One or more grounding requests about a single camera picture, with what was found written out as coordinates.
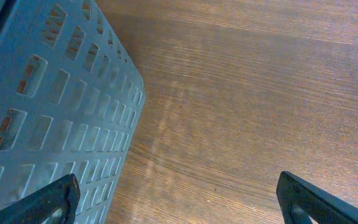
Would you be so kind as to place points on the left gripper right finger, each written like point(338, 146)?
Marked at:
point(303, 202)

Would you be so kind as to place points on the dark grey plastic basket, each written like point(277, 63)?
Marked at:
point(70, 99)

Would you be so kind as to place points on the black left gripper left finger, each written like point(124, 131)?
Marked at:
point(55, 203)

